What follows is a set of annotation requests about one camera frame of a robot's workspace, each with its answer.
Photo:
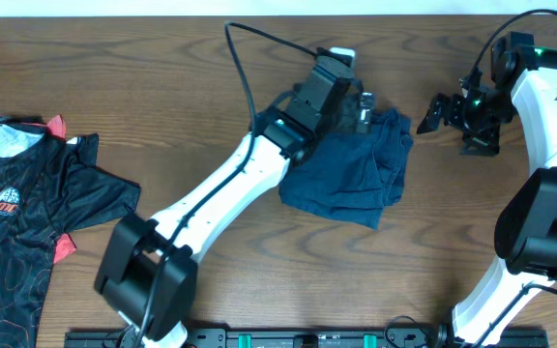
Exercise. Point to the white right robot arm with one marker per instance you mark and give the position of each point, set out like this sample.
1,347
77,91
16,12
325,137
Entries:
525,234

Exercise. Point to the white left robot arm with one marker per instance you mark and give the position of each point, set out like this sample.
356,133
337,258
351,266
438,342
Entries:
149,269

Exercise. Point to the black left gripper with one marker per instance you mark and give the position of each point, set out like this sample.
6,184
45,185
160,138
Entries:
351,112

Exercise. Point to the black orange patterned t-shirt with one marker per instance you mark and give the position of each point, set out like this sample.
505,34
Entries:
50,186

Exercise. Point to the dark blue denim shorts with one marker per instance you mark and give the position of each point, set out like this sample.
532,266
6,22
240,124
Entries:
353,177

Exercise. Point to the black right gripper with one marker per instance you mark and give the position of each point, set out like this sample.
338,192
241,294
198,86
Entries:
487,143

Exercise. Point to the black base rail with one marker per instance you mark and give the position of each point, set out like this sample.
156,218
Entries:
397,335

